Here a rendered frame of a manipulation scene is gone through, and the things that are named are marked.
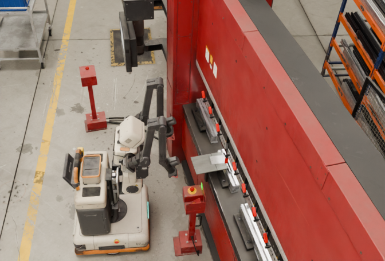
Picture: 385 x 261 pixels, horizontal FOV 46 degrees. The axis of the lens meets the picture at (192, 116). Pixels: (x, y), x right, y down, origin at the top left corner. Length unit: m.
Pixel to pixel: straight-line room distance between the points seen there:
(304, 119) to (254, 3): 1.08
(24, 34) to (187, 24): 3.19
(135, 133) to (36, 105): 2.63
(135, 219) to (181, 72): 1.39
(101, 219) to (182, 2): 1.89
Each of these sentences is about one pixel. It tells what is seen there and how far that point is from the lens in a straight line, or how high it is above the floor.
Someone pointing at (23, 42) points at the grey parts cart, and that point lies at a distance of 6.32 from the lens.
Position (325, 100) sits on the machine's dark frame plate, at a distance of 2.37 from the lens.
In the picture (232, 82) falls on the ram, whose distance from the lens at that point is 3.10.
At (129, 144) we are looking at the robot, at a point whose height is 1.27.
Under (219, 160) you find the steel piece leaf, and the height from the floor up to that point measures 1.00.
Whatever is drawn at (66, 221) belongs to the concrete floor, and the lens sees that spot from 4.62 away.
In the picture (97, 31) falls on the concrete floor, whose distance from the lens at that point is 6.94.
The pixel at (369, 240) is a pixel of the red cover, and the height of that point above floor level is 2.29.
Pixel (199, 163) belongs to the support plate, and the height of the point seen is 1.00.
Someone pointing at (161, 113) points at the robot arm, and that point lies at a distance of 3.60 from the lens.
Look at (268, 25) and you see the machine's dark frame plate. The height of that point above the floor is 2.30.
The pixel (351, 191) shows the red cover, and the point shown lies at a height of 2.30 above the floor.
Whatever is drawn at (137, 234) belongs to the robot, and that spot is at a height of 0.28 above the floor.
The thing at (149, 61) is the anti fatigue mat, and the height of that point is 0.02.
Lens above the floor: 3.79
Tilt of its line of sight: 44 degrees down
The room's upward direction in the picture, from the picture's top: 3 degrees clockwise
